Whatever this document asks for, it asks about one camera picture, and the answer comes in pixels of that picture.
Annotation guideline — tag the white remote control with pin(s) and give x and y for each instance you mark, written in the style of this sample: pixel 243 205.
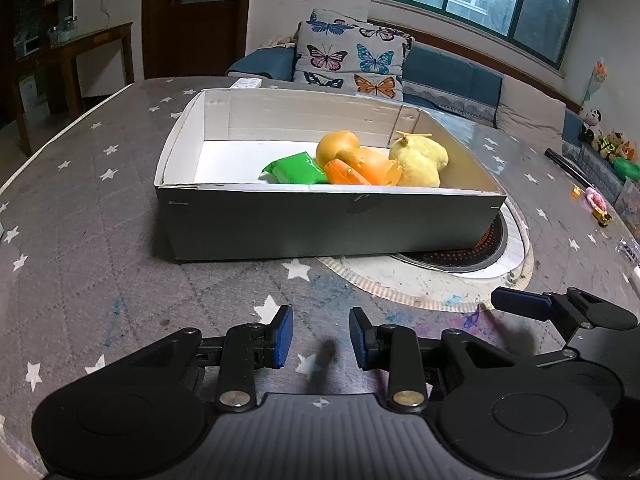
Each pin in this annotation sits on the white remote control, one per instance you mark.
pixel 245 83

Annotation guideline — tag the glass jar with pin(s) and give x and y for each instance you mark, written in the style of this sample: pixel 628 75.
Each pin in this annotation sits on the glass jar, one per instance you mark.
pixel 68 30

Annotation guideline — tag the plush bear with yellow vest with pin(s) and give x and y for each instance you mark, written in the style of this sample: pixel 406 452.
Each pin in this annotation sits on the plush bear with yellow vest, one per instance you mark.
pixel 611 145

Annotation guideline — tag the small white appliance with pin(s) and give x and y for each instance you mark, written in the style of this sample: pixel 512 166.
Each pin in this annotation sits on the small white appliance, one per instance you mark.
pixel 27 46

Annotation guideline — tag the wrapped flower bouquet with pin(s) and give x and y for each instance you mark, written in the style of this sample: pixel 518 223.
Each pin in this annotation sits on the wrapped flower bouquet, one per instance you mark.
pixel 597 80

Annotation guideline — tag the round table heater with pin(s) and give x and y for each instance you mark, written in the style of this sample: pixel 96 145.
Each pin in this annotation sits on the round table heater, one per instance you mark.
pixel 510 255

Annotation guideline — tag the beige sofa cushion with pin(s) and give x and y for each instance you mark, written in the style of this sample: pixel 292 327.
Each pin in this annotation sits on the beige sofa cushion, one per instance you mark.
pixel 530 110

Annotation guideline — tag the black tube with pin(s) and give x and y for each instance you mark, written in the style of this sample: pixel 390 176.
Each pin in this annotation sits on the black tube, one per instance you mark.
pixel 565 162

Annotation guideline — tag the yellow plush chick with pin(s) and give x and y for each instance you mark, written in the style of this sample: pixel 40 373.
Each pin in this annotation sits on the yellow plush chick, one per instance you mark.
pixel 420 160

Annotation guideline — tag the grey cardboard box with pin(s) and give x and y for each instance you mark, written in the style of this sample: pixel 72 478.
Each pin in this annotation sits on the grey cardboard box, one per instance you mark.
pixel 250 225

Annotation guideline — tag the brown wooden door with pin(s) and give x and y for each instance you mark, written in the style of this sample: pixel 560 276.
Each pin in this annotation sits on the brown wooden door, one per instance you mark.
pixel 200 35

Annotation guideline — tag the orange plush toy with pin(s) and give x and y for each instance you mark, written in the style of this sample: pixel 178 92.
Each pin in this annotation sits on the orange plush toy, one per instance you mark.
pixel 630 149

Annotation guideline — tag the butterfly print pillow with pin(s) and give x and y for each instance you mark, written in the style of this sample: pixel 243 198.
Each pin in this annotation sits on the butterfly print pillow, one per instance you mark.
pixel 345 35

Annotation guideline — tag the panda plush toy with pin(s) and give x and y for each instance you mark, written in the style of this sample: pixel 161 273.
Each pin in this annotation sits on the panda plush toy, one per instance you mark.
pixel 592 122

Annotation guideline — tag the blue sofa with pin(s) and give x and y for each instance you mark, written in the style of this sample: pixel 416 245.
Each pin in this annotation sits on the blue sofa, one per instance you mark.
pixel 450 70

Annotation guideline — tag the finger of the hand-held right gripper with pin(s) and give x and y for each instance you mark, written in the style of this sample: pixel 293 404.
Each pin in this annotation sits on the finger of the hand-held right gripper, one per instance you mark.
pixel 520 302

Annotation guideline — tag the yellow toy vehicle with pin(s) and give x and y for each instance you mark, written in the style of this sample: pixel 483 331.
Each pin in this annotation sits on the yellow toy vehicle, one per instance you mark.
pixel 602 217

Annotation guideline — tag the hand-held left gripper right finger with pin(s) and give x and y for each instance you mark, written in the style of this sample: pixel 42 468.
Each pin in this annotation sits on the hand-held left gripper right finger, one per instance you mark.
pixel 359 340

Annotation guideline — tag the green packet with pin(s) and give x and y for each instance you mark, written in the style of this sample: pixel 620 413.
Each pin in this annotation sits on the green packet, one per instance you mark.
pixel 295 169

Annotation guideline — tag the pink small toy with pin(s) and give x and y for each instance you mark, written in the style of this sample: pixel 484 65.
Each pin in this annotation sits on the pink small toy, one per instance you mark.
pixel 595 199

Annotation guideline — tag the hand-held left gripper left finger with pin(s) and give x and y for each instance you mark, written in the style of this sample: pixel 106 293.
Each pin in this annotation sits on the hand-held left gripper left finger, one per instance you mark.
pixel 284 336

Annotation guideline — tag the orange toy piece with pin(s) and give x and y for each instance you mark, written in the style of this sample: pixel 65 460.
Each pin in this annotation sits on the orange toy piece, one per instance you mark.
pixel 346 174

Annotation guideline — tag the orange carrot toy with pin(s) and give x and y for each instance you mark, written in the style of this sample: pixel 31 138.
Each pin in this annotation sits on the orange carrot toy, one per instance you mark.
pixel 340 144

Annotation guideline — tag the brown wooden desk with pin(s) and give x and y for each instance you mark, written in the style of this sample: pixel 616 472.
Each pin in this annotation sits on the brown wooden desk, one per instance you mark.
pixel 85 42

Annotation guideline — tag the grey star print tablecloth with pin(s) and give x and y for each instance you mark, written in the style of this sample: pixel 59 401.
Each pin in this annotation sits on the grey star print tablecloth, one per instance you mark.
pixel 100 260

